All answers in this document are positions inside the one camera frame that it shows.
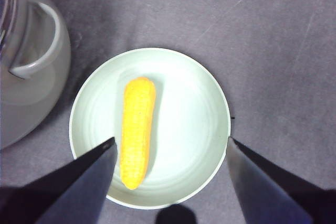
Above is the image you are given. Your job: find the pale green electric steamer pot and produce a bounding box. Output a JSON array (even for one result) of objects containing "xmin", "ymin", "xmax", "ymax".
[{"xmin": 0, "ymin": 0, "xmax": 72, "ymax": 150}]

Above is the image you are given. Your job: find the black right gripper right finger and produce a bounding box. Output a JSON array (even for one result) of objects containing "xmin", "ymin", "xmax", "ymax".
[{"xmin": 226, "ymin": 136, "xmax": 336, "ymax": 224}]

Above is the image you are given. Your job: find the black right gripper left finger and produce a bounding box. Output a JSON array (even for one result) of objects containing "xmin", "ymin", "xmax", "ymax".
[{"xmin": 0, "ymin": 136, "xmax": 118, "ymax": 224}]

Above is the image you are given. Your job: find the pale green round plate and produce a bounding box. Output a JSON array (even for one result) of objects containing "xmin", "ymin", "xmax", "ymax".
[{"xmin": 68, "ymin": 47, "xmax": 233, "ymax": 210}]

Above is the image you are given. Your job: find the yellow corn cob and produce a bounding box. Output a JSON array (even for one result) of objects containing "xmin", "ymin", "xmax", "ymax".
[{"xmin": 119, "ymin": 77, "xmax": 157, "ymax": 191}]

